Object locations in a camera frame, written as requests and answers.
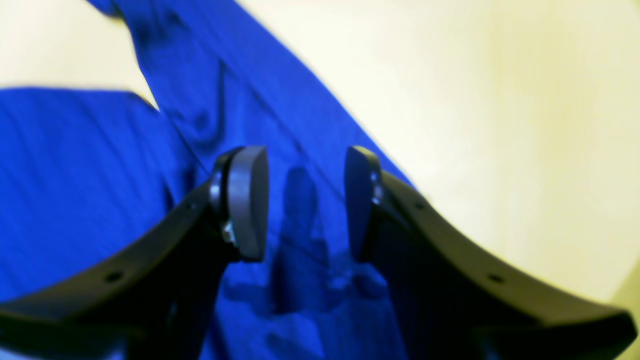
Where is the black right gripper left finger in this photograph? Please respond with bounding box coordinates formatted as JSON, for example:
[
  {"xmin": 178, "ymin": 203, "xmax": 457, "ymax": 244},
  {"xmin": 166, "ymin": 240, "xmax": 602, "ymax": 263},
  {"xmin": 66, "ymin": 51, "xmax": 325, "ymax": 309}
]
[{"xmin": 1, "ymin": 146, "xmax": 270, "ymax": 360}]

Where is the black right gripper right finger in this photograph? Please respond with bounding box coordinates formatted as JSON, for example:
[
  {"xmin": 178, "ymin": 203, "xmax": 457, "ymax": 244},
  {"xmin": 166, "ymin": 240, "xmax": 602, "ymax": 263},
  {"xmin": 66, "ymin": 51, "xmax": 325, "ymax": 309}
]
[{"xmin": 344, "ymin": 146, "xmax": 638, "ymax": 360}]

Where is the blue long-sleeve shirt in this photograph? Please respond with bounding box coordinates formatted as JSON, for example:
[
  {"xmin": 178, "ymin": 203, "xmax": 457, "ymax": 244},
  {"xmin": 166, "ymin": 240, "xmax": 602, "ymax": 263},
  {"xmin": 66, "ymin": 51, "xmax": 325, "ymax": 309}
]
[{"xmin": 1, "ymin": 0, "xmax": 407, "ymax": 360}]

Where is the yellow table cloth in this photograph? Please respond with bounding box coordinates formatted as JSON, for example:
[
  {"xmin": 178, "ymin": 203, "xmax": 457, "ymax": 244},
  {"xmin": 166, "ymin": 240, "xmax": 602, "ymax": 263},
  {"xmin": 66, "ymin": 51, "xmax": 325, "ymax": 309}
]
[{"xmin": 1, "ymin": 0, "xmax": 639, "ymax": 360}]

